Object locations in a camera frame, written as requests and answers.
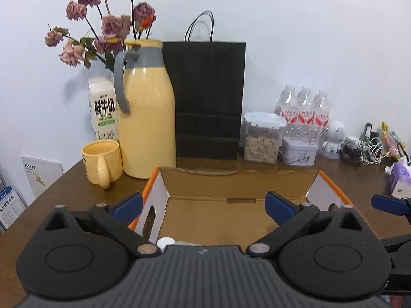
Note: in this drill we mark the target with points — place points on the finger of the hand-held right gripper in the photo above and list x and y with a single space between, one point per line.
387 203

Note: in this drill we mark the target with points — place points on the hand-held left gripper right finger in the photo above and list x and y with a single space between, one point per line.
279 207

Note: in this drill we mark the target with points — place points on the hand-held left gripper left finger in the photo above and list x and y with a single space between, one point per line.
128 207

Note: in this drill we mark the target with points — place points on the orange cardboard box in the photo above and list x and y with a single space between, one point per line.
205 218

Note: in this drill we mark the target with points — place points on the purple tissue pack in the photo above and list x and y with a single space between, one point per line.
399 176

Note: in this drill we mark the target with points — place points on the white round lid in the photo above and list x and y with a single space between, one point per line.
165 243

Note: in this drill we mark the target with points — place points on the yellow mug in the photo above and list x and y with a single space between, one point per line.
99 160

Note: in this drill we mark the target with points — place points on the printed grey tin box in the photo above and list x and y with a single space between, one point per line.
298 154

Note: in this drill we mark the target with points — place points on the clear container of seeds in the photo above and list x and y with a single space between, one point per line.
261 147

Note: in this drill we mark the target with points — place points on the yellow and pink snack packets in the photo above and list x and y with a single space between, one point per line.
393 141

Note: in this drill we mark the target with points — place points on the black charger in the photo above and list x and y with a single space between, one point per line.
371 131

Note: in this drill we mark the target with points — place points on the white robot-shaped speaker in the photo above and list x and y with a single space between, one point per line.
335 131

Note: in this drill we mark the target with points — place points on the yellow thermos jug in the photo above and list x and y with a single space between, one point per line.
147 118

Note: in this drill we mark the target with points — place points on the white booklet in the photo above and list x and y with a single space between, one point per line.
41 176

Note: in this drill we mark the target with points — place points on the white milk carton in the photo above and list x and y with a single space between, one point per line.
102 109

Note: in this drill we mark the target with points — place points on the clear water bottle red label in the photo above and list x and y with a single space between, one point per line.
305 106
287 102
321 109

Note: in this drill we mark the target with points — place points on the black paper bag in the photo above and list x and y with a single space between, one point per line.
205 86

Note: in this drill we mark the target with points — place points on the dried pink rose bouquet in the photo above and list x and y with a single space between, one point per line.
110 25

